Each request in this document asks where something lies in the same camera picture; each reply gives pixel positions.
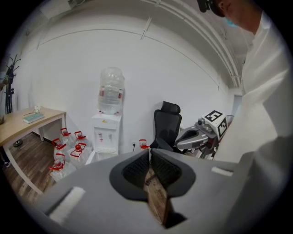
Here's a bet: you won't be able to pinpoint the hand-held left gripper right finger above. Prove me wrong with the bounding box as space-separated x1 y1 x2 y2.
151 148 196 199

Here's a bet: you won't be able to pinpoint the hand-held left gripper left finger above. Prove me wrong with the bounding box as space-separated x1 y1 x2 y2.
109 149 150 202

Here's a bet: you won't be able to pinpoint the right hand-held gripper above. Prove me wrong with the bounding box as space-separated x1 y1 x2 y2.
175 110 228 149

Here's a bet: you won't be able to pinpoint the white water dispenser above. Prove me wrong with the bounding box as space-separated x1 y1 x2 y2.
86 113 123 165

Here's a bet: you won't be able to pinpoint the clear bottle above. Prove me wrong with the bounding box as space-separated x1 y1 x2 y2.
98 67 126 115

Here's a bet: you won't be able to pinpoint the black mesh office chair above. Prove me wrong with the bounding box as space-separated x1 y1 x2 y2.
150 101 184 153

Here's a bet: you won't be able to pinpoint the frosted glass door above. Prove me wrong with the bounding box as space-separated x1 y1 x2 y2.
233 95 244 115

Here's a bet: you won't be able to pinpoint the person's white shirt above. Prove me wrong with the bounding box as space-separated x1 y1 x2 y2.
212 11 290 164

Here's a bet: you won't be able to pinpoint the white ceiling pipe run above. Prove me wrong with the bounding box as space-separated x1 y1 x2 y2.
141 0 242 89

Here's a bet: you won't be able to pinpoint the green book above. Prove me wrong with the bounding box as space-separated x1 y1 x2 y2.
22 112 45 124

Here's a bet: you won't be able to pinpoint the wooden table white legs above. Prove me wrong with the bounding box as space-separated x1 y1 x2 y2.
0 106 67 195

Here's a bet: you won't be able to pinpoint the blue face mask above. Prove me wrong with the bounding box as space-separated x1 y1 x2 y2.
223 16 239 28

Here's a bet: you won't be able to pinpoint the person's head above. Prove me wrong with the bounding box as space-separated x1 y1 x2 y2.
212 0 263 35

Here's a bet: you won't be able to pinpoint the black coat rack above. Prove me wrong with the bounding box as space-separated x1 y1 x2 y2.
4 54 22 115

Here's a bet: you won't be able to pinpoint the thin white wall conduit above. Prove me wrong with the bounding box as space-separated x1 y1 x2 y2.
36 28 221 92

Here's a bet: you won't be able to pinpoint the black head-mounted camera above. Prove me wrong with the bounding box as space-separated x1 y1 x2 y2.
196 0 226 18

